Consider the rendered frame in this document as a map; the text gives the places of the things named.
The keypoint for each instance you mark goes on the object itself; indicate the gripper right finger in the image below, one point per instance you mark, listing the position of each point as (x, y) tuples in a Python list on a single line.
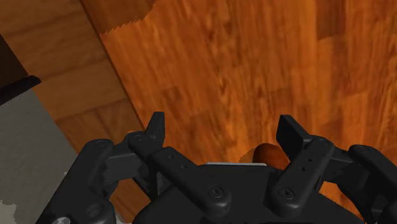
[(305, 161)]

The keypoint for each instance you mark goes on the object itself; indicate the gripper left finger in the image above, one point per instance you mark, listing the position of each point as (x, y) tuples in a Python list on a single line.
[(173, 164)]

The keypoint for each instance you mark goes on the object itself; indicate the brown rounded object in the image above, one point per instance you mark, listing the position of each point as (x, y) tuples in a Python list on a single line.
[(269, 155)]

